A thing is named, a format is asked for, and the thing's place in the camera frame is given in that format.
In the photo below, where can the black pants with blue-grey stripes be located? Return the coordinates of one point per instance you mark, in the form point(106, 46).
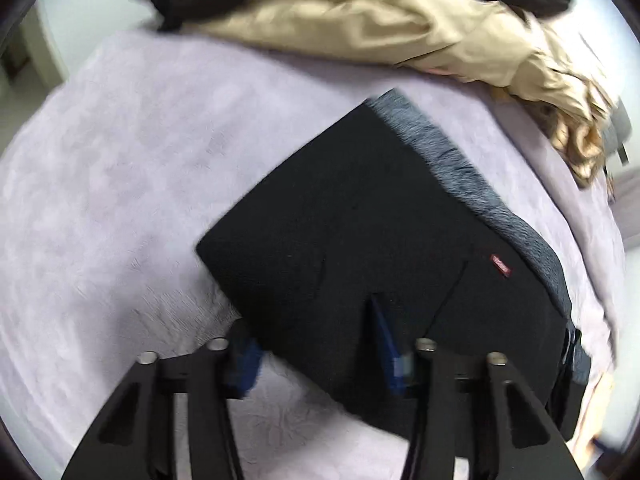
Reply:
point(350, 235)

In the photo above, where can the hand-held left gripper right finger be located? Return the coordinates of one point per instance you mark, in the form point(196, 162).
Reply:
point(450, 400)

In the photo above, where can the beige jacket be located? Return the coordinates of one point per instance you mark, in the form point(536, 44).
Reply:
point(375, 25)

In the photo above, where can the cream cloth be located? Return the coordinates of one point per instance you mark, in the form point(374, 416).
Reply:
point(600, 402)

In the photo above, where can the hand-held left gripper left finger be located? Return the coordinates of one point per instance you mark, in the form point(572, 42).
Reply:
point(210, 400)

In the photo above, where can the lavender bed blanket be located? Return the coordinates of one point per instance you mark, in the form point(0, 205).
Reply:
point(125, 185)

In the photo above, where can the cream striped garment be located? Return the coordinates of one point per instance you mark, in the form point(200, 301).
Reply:
point(580, 152)

